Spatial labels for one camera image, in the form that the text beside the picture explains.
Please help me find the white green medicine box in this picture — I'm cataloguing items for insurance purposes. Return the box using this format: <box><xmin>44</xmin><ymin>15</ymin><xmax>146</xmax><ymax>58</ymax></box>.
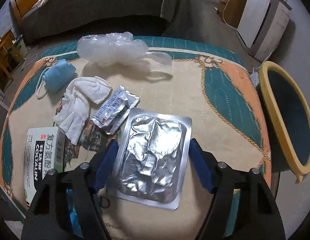
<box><xmin>24</xmin><ymin>127</ymin><xmax>65</xmax><ymax>206</ymax></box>

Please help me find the silver foil packet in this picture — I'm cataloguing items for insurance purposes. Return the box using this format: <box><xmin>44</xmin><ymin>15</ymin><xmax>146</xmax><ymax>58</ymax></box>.
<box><xmin>106</xmin><ymin>108</ymin><xmax>192</xmax><ymax>211</ymax></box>

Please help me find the light blue face mask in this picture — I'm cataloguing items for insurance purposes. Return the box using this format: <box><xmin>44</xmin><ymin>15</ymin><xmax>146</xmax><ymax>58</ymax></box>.
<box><xmin>35</xmin><ymin>59</ymin><xmax>76</xmax><ymax>100</ymax></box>

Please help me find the clear plastic bag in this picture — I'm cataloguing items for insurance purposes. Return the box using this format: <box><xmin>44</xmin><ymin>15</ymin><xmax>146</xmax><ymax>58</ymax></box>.
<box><xmin>77</xmin><ymin>32</ymin><xmax>172</xmax><ymax>67</ymax></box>

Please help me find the yellow teal trash bin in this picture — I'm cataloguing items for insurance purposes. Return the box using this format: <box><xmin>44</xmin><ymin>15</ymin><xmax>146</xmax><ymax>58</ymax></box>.
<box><xmin>257</xmin><ymin>61</ymin><xmax>310</xmax><ymax>184</ymax></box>

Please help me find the white crumpled tissue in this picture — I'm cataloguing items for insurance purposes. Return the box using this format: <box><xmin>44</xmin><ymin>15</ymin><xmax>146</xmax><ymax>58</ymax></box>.
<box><xmin>54</xmin><ymin>76</ymin><xmax>112</xmax><ymax>145</ymax></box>

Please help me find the silver medicine sachet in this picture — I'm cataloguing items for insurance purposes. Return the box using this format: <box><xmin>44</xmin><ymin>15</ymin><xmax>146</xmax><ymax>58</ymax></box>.
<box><xmin>90</xmin><ymin>86</ymin><xmax>140</xmax><ymax>135</ymax></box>

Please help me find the patterned cream teal rug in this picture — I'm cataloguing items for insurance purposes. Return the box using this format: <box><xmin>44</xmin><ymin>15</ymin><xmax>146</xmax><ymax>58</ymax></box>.
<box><xmin>0</xmin><ymin>36</ymin><xmax>271</xmax><ymax>239</ymax></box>

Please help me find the wooden bedside table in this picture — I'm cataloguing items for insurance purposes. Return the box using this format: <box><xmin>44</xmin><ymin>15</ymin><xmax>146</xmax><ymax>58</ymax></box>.
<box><xmin>0</xmin><ymin>29</ymin><xmax>24</xmax><ymax>90</ymax></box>

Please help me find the white air purifier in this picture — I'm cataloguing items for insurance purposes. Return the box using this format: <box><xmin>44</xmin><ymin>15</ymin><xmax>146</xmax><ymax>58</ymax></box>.
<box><xmin>237</xmin><ymin>0</ymin><xmax>292</xmax><ymax>62</ymax></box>

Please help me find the bed with grey blanket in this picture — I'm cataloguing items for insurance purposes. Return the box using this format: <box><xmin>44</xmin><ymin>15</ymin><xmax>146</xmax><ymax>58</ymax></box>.
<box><xmin>10</xmin><ymin>0</ymin><xmax>190</xmax><ymax>42</ymax></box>

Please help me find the wooden TV cabinet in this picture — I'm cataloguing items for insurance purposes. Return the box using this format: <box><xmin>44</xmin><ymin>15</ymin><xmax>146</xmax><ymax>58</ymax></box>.
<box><xmin>217</xmin><ymin>0</ymin><xmax>247</xmax><ymax>29</ymax></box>

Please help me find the white power cable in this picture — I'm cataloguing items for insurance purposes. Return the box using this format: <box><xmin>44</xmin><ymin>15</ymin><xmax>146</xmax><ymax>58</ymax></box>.
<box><xmin>222</xmin><ymin>0</ymin><xmax>244</xmax><ymax>30</ymax></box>

